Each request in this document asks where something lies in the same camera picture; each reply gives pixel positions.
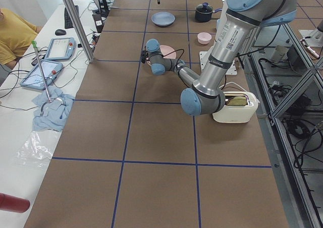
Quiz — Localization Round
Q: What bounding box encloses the pink plate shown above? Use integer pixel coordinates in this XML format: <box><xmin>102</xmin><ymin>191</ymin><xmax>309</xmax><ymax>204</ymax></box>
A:
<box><xmin>145</xmin><ymin>42</ymin><xmax>177</xmax><ymax>65</ymax></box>

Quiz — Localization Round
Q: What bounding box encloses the light blue plate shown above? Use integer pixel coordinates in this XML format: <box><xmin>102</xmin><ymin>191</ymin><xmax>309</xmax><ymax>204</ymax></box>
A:
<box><xmin>151</xmin><ymin>12</ymin><xmax>175</xmax><ymax>27</ymax></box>

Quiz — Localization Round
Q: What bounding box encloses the glass pot lid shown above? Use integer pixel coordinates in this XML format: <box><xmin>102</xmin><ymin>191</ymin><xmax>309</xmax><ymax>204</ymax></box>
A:
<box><xmin>196</xmin><ymin>2</ymin><xmax>213</xmax><ymax>14</ymax></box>

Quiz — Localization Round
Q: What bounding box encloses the dark blue pot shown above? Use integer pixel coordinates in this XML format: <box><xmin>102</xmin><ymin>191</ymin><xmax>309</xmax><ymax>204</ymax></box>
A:
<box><xmin>195</xmin><ymin>8</ymin><xmax>222</xmax><ymax>23</ymax></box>

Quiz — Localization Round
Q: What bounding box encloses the pink bowl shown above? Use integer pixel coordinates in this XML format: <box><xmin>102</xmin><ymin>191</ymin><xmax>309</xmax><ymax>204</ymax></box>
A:
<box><xmin>197</xmin><ymin>32</ymin><xmax>212</xmax><ymax>45</ymax></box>

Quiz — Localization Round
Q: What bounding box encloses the black keyboard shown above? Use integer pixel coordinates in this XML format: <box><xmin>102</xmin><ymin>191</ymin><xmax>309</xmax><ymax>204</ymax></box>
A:
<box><xmin>64</xmin><ymin>8</ymin><xmax>73</xmax><ymax>29</ymax></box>

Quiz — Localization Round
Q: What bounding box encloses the upper teach pendant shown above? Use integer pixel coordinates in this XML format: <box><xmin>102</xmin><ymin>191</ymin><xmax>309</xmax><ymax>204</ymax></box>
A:
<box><xmin>44</xmin><ymin>37</ymin><xmax>75</xmax><ymax>61</ymax></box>

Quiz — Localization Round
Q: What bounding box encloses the teach pendant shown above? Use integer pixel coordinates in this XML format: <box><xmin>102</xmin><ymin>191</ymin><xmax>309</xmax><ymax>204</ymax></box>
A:
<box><xmin>44</xmin><ymin>37</ymin><xmax>75</xmax><ymax>61</ymax></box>
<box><xmin>20</xmin><ymin>60</ymin><xmax>63</xmax><ymax>90</ymax></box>

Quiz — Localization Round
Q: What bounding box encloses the black computer mouse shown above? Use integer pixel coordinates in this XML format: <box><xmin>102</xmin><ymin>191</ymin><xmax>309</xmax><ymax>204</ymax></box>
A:
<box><xmin>55</xmin><ymin>29</ymin><xmax>66</xmax><ymax>36</ymax></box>

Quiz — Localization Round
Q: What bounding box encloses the cream toaster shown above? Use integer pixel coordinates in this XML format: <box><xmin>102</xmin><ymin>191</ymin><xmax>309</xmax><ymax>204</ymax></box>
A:
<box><xmin>212</xmin><ymin>82</ymin><xmax>259</xmax><ymax>124</ymax></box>

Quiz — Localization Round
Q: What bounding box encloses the bread slice in toaster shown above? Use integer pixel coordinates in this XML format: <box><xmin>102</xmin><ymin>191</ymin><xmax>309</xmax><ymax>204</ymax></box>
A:
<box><xmin>226</xmin><ymin>96</ymin><xmax>248</xmax><ymax>106</ymax></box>

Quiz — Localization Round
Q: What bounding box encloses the metal rod green tip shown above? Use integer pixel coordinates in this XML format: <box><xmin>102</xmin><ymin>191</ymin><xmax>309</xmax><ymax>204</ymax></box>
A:
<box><xmin>31</xmin><ymin>40</ymin><xmax>52</xmax><ymax>102</ymax></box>

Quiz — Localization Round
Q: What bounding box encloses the lower teach pendant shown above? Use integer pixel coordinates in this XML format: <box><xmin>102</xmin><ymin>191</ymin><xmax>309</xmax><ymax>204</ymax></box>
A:
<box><xmin>20</xmin><ymin>60</ymin><xmax>63</xmax><ymax>90</ymax></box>

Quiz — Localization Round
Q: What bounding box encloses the light blue cloth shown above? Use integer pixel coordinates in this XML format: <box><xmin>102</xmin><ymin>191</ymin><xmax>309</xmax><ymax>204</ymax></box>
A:
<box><xmin>32</xmin><ymin>86</ymin><xmax>74</xmax><ymax>132</ymax></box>

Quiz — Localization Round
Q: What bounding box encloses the person in yellow shirt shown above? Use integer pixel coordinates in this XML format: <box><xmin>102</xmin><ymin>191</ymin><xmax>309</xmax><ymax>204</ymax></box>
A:
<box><xmin>1</xmin><ymin>8</ymin><xmax>42</xmax><ymax>69</ymax></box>

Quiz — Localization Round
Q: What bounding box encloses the clear plastic bag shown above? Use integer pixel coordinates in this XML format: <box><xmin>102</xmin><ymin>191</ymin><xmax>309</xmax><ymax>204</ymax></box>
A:
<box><xmin>13</xmin><ymin>130</ymin><xmax>61</xmax><ymax>169</ymax></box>

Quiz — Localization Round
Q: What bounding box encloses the red cylinder bottle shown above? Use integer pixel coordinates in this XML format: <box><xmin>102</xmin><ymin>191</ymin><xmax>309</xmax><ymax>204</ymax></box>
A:
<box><xmin>1</xmin><ymin>193</ymin><xmax>30</xmax><ymax>213</ymax></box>

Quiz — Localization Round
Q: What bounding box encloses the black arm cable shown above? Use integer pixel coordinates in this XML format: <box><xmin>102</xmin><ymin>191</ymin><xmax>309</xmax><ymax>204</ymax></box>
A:
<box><xmin>161</xmin><ymin>48</ymin><xmax>185</xmax><ymax>62</ymax></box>

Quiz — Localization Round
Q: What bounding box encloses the aluminium frame post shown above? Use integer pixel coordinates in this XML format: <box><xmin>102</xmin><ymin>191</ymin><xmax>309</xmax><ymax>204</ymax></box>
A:
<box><xmin>63</xmin><ymin>0</ymin><xmax>94</xmax><ymax>63</ymax></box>

